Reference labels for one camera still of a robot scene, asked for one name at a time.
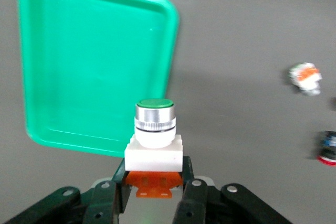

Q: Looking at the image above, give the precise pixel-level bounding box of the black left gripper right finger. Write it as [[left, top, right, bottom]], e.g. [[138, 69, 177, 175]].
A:
[[173, 155, 292, 224]]

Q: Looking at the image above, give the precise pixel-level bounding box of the red push button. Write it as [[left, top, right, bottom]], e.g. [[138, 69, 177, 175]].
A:
[[313, 130, 336, 167]]

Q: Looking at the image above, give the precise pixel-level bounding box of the green plastic tray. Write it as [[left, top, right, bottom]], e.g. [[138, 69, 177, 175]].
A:
[[16, 0, 181, 158]]

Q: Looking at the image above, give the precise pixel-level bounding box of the green push button white body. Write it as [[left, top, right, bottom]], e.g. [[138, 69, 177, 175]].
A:
[[286, 61, 323, 97], [123, 98, 184, 198]]

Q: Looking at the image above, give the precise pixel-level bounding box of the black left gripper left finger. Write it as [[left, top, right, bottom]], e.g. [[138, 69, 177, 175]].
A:
[[0, 157, 132, 224]]

